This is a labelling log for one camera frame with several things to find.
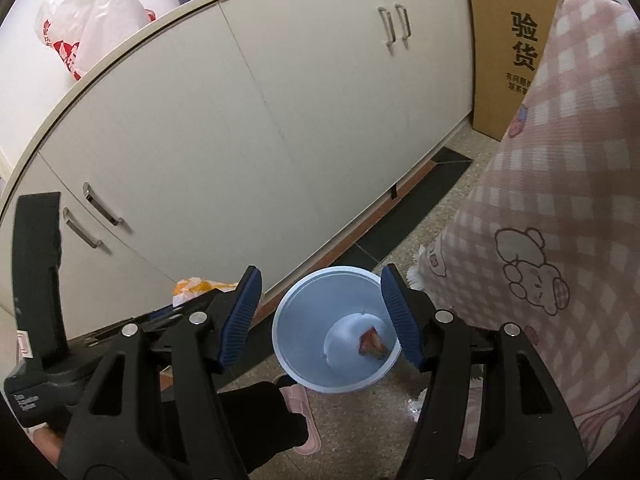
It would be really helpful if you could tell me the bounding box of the white red plastic bag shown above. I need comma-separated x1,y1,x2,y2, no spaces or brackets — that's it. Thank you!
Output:
35,0,156,80

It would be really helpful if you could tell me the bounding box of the light blue trash bin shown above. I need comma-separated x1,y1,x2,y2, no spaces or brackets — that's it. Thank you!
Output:
271,266,401,394

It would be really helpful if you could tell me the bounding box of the red snack wrapper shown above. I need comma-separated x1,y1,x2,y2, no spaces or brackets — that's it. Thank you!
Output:
358,326,388,360

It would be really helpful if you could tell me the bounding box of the pink checkered tablecloth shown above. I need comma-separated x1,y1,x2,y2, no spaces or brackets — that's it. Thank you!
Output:
407,0,639,460

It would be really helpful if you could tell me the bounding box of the pink slipper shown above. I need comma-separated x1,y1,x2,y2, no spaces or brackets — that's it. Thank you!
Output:
274,374,324,456

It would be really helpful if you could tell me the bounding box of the brown cardboard box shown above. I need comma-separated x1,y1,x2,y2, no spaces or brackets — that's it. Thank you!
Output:
471,0,558,140

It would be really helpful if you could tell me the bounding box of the white low cabinet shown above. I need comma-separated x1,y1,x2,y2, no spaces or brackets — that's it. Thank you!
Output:
1,0,473,337

